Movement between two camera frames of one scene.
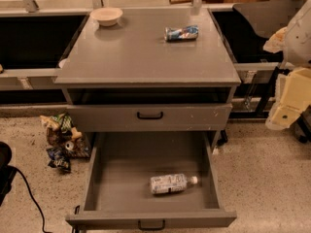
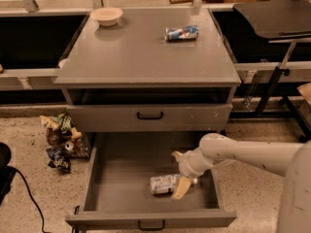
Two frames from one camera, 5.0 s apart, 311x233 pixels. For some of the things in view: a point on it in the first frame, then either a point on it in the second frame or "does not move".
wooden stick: [173, 1] does not move
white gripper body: [299, 43] -> [187, 167]
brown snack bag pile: [69, 141] does not move
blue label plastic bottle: [170, 183] does not move
